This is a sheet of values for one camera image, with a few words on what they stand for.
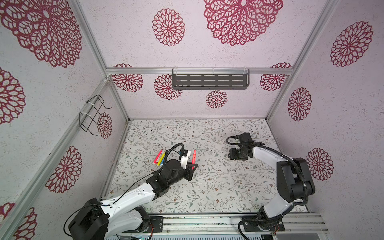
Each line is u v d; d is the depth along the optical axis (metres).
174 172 0.59
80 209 0.42
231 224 0.77
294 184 0.47
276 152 0.56
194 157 0.75
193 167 0.75
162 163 0.59
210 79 0.93
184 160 0.69
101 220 0.40
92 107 0.78
